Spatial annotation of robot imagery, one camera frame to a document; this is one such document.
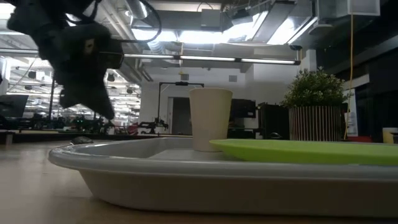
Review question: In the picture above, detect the black background gantry frame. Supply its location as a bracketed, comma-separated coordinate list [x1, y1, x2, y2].
[157, 81, 205, 136]

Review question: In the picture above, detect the long ceiling strip lamp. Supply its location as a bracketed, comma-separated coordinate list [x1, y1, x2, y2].
[123, 52, 302, 66]

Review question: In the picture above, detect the grey plastic tray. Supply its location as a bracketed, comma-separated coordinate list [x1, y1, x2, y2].
[48, 137, 398, 218]

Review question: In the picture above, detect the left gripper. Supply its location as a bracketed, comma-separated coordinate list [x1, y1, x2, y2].
[6, 9, 126, 121]

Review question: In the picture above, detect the pale yellow container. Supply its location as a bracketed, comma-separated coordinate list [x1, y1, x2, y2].
[382, 127, 398, 145]

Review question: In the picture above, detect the dark computer monitor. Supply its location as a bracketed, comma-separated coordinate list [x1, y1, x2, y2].
[0, 94, 29, 130]

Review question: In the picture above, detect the green plant in striped pot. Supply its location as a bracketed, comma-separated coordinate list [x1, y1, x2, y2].
[280, 67, 349, 142]

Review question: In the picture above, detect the lime green plate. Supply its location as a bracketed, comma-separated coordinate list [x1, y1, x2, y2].
[208, 138, 398, 167]

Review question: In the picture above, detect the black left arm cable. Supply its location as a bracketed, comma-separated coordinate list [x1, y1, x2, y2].
[118, 0, 163, 44]

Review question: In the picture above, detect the beige ribbed paper cup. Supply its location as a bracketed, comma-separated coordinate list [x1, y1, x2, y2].
[188, 87, 234, 153]

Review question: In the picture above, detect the black aluminium table frame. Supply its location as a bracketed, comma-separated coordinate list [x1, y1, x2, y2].
[0, 130, 193, 144]

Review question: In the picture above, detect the black cabinet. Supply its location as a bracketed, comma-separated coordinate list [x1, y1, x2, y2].
[257, 102, 290, 140]

